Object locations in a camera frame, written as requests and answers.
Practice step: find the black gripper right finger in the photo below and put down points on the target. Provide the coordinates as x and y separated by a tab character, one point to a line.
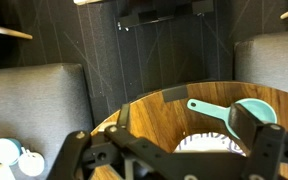
259	138

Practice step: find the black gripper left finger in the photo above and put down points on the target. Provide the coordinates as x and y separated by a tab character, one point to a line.
140	148

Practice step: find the black and white patterned bowl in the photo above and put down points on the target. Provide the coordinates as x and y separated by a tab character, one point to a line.
208	142

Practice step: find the teal measuring scoop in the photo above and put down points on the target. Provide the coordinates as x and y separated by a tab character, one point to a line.
259	108

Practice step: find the round wooden table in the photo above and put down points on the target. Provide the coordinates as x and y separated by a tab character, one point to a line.
167	123

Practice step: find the black tape strip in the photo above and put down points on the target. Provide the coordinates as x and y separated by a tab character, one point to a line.
175	93

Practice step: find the grey upholstered seat right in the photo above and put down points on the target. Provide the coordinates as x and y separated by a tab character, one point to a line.
263	59

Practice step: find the white round cup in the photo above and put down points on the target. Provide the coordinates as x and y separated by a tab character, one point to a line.
31	163

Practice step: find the grey upholstered bench seat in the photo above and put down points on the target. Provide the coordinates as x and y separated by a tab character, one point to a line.
40	106

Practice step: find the teal round lid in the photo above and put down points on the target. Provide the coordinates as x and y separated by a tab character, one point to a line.
9	151

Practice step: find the wooden chair leg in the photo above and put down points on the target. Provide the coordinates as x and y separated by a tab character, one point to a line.
14	33

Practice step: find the black metal bracket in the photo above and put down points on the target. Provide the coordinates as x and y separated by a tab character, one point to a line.
140	12

